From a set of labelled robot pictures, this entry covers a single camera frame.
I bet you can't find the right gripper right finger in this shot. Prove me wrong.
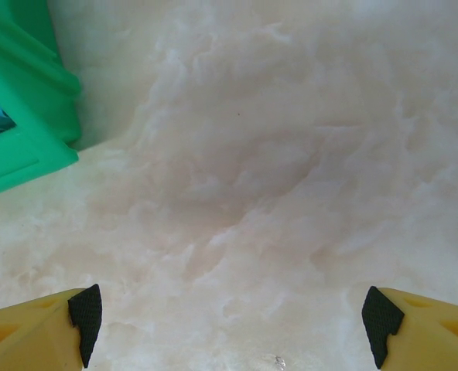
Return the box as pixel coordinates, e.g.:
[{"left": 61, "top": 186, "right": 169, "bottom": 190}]
[{"left": 361, "top": 285, "right": 458, "bottom": 371}]

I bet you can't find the green plastic bin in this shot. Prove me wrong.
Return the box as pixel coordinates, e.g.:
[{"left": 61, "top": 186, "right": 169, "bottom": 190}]
[{"left": 0, "top": 0, "right": 82, "bottom": 202}]

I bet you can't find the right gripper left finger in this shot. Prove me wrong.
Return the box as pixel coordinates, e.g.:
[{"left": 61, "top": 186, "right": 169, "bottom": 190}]
[{"left": 0, "top": 284, "right": 103, "bottom": 371}]

